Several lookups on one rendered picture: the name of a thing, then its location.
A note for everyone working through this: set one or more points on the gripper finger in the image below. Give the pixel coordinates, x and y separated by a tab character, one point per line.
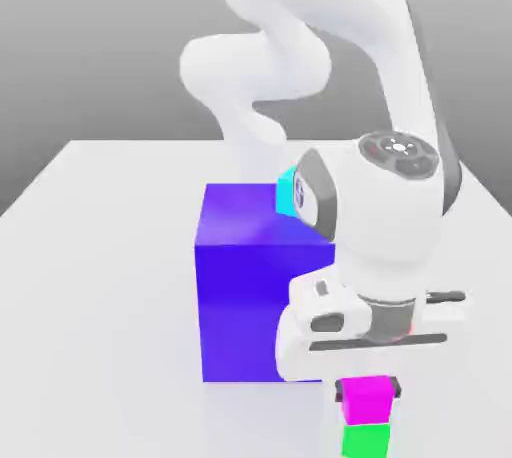
396	387
338	390

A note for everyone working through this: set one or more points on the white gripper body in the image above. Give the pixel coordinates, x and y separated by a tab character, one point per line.
360	362

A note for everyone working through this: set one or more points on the small cyan cube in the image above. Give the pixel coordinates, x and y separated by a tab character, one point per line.
284	194

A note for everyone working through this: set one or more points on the small green cube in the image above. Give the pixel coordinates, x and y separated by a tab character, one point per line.
366	442

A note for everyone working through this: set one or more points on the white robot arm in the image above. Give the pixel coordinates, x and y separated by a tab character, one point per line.
384	226

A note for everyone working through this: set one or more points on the small magenta cube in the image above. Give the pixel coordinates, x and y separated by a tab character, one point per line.
366	400

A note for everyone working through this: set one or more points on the large blue box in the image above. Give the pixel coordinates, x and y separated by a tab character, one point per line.
240	306

